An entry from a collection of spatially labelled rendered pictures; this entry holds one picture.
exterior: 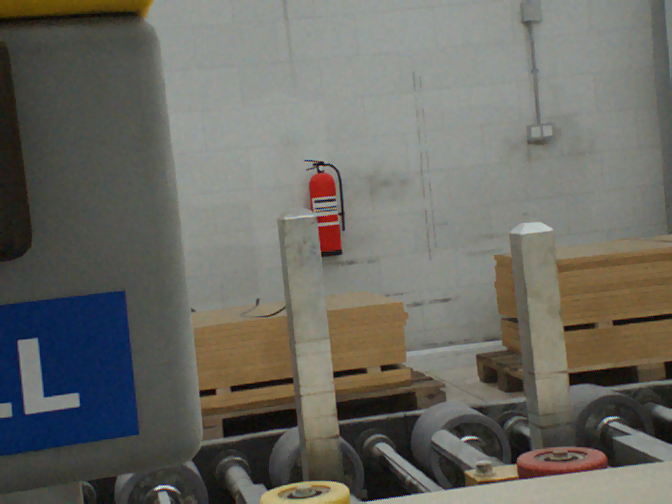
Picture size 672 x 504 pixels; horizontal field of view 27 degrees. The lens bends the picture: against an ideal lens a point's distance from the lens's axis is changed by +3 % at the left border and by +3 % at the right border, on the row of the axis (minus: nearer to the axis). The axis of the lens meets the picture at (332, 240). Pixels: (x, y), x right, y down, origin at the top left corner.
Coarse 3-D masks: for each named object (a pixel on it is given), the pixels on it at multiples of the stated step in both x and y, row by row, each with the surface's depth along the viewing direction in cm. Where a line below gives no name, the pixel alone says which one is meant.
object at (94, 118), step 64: (0, 0) 18; (64, 0) 19; (128, 0) 19; (64, 64) 19; (128, 64) 19; (64, 128) 19; (128, 128) 19; (64, 192) 19; (128, 192) 19; (64, 256) 19; (128, 256) 19; (192, 384) 19; (64, 448) 19; (128, 448) 19; (192, 448) 19
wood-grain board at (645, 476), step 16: (656, 464) 122; (528, 480) 120; (544, 480) 120; (560, 480) 119; (576, 480) 119; (592, 480) 118; (608, 480) 118; (624, 480) 118; (640, 480) 117; (656, 480) 117; (416, 496) 118; (432, 496) 118; (448, 496) 117; (464, 496) 117; (480, 496) 116; (496, 496) 116; (512, 496) 115; (528, 496) 115; (544, 496) 114; (560, 496) 114; (576, 496) 114; (592, 496) 113; (608, 496) 113; (624, 496) 112; (640, 496) 112; (656, 496) 112
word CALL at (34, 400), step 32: (0, 320) 18; (32, 320) 19; (64, 320) 19; (96, 320) 19; (128, 320) 19; (0, 352) 18; (32, 352) 19; (64, 352) 19; (96, 352) 19; (128, 352) 19; (0, 384) 18; (32, 384) 19; (64, 384) 19; (96, 384) 19; (128, 384) 19; (0, 416) 18; (32, 416) 19; (64, 416) 19; (96, 416) 19; (128, 416) 19; (0, 448) 18; (32, 448) 19
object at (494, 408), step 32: (640, 384) 196; (384, 416) 189; (416, 416) 189; (224, 448) 184; (256, 448) 185; (352, 448) 187; (512, 448) 192; (96, 480) 181; (256, 480) 185; (384, 480) 188
